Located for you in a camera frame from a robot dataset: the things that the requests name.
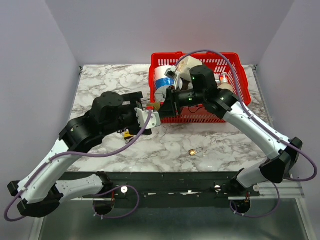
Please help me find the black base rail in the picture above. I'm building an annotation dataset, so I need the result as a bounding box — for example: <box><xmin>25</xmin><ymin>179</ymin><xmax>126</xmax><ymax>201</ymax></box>
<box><xmin>107</xmin><ymin>171</ymin><xmax>260</xmax><ymax>209</ymax></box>

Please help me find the white blue paper roll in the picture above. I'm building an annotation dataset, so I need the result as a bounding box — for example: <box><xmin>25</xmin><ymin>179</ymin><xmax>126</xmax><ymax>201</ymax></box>
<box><xmin>154</xmin><ymin>65</ymin><xmax>174</xmax><ymax>91</ymax></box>

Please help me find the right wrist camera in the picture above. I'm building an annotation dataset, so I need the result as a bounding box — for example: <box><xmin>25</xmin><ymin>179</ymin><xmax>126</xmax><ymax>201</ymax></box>
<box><xmin>165</xmin><ymin>65</ymin><xmax>183</xmax><ymax>90</ymax></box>

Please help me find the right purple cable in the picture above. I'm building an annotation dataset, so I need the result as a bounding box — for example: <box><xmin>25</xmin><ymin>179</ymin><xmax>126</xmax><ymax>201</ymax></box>
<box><xmin>174</xmin><ymin>49</ymin><xmax>318</xmax><ymax>182</ymax></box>

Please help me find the yellow black padlock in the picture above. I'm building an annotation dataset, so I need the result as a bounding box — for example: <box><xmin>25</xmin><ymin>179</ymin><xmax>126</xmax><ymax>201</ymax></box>
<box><xmin>119</xmin><ymin>128</ymin><xmax>134</xmax><ymax>144</ymax></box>

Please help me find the purple cable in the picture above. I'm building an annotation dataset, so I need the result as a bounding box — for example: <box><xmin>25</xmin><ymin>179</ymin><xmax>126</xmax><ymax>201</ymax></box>
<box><xmin>174</xmin><ymin>49</ymin><xmax>318</xmax><ymax>182</ymax></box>
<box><xmin>4</xmin><ymin>109</ymin><xmax>154</xmax><ymax>222</ymax></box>

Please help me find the large brass padlock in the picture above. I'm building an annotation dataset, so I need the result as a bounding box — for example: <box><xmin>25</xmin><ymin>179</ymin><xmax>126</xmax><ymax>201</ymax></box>
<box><xmin>141</xmin><ymin>98</ymin><xmax>161</xmax><ymax>111</ymax></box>

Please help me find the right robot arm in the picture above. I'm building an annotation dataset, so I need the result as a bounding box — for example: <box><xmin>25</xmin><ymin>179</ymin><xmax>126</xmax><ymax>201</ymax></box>
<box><xmin>158</xmin><ymin>65</ymin><xmax>303</xmax><ymax>196</ymax></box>

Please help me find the small brass padlock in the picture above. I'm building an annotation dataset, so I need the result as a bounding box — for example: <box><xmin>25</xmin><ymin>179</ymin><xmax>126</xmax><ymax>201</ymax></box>
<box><xmin>188</xmin><ymin>147</ymin><xmax>203</xmax><ymax>156</ymax></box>

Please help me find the cream pump bottle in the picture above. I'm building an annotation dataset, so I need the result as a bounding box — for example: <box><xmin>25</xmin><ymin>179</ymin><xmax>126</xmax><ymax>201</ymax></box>
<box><xmin>218</xmin><ymin>72</ymin><xmax>233</xmax><ymax>92</ymax></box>

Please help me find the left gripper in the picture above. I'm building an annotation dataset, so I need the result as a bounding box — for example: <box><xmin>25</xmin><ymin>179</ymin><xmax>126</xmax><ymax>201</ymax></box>
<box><xmin>102</xmin><ymin>92</ymin><xmax>153</xmax><ymax>137</ymax></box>

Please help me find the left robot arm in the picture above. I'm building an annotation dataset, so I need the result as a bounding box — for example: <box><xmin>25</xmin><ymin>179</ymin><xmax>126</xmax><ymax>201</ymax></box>
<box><xmin>7</xmin><ymin>91</ymin><xmax>161</xmax><ymax>219</ymax></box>

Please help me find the grey roll front left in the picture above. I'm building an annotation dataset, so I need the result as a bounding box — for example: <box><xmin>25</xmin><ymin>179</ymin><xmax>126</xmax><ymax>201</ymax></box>
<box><xmin>154</xmin><ymin>86</ymin><xmax>168</xmax><ymax>103</ymax></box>

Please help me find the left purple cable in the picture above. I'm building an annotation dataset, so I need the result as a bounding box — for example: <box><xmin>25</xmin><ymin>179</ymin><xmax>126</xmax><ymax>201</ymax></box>
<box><xmin>4</xmin><ymin>109</ymin><xmax>154</xmax><ymax>222</ymax></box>

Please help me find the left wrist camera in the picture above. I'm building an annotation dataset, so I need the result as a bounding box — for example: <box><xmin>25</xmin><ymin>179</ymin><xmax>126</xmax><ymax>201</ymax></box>
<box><xmin>134</xmin><ymin>107</ymin><xmax>161</xmax><ymax>130</ymax></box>

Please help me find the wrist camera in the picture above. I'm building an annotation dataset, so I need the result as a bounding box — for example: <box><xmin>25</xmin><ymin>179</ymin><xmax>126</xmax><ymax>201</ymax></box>
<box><xmin>134</xmin><ymin>107</ymin><xmax>161</xmax><ymax>130</ymax></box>
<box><xmin>165</xmin><ymin>65</ymin><xmax>183</xmax><ymax>90</ymax></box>

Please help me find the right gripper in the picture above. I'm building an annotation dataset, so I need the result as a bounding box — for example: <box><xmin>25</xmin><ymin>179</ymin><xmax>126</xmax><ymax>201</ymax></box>
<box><xmin>158</xmin><ymin>84</ymin><xmax>206</xmax><ymax>118</ymax></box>

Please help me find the beige wrapped paper roll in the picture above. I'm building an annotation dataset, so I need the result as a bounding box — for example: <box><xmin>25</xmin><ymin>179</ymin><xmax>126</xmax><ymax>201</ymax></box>
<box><xmin>177</xmin><ymin>56</ymin><xmax>203</xmax><ymax>82</ymax></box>

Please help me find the red plastic basket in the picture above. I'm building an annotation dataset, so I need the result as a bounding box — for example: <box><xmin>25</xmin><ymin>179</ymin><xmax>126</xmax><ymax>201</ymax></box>
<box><xmin>149</xmin><ymin>50</ymin><xmax>251</xmax><ymax>124</ymax></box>

